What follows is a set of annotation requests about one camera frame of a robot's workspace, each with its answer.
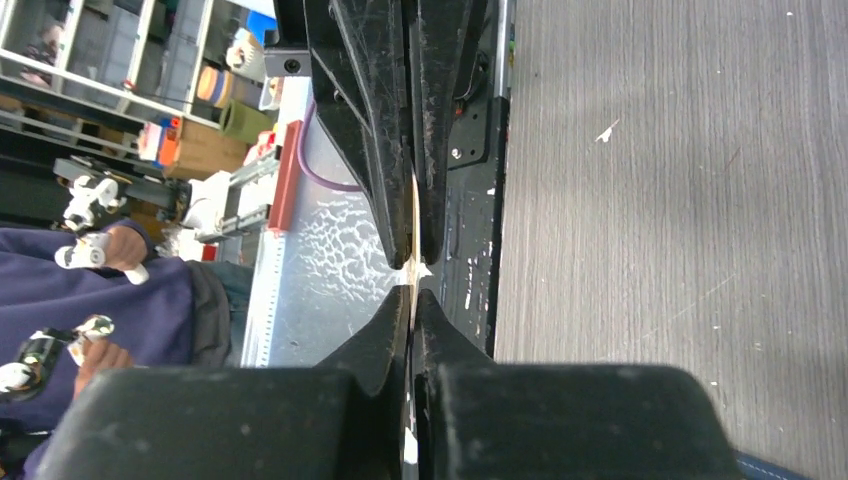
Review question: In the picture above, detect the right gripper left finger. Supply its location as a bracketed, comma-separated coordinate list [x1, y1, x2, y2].
[36, 286, 412, 479]

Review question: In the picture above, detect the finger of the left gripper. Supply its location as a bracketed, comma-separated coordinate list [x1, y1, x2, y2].
[303, 1, 411, 269]
[407, 0, 488, 265]

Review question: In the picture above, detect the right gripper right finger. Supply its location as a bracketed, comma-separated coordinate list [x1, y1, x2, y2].
[415, 290, 742, 479]

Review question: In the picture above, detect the white credit card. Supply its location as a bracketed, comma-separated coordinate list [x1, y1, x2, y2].
[401, 171, 431, 480]

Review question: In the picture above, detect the navy blue card holder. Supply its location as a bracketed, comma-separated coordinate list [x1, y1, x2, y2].
[735, 451, 810, 480]

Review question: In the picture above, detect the operator lower hand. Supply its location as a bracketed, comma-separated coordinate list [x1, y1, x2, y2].
[73, 338, 135, 399]

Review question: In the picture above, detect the operator upper hand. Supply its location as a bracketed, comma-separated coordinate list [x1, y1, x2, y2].
[104, 220, 152, 271]

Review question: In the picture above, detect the cardboard box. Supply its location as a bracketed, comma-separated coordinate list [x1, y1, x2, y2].
[158, 117, 249, 180]

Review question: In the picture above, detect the seated operator in purple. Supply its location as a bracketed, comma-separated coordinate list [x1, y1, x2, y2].
[1, 219, 253, 479]

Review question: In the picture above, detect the background storage shelf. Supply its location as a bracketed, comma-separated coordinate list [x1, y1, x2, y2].
[1, 1, 262, 130]

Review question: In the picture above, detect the red bar on rail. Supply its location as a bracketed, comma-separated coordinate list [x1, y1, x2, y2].
[267, 120, 303, 235]

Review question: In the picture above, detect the white teleoperation handle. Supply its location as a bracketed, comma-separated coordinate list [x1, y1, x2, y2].
[1, 315, 115, 404]
[54, 174, 129, 269]

